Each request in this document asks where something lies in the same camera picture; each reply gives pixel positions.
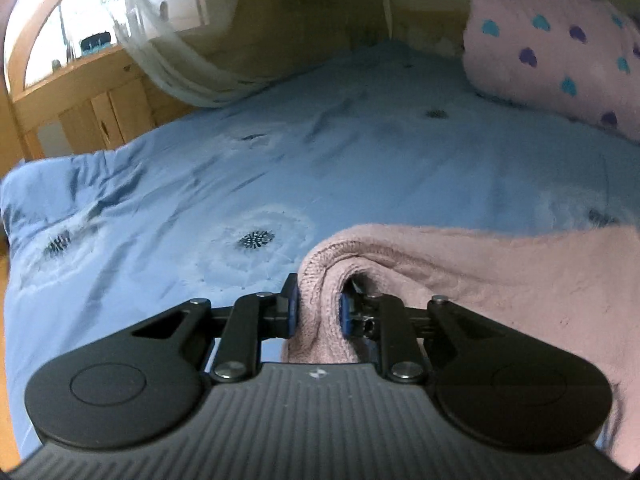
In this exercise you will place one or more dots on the white mosquito net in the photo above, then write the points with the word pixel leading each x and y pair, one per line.
pixel 185 55

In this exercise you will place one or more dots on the pink knitted sweater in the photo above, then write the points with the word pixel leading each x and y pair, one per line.
pixel 500 285

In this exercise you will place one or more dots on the dark box with teal print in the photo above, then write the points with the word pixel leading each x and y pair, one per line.
pixel 95 42

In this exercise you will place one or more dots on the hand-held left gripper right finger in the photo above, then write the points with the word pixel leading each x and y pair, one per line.
pixel 345 316

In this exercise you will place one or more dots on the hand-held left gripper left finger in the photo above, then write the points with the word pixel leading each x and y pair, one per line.
pixel 292 312

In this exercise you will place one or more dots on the wooden cabinet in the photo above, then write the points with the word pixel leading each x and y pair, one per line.
pixel 85 105

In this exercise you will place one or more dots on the pink heart print rolled blanket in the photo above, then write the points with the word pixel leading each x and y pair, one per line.
pixel 555 40

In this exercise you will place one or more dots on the blue dandelion print bedsheet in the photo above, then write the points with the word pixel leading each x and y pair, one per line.
pixel 350 150

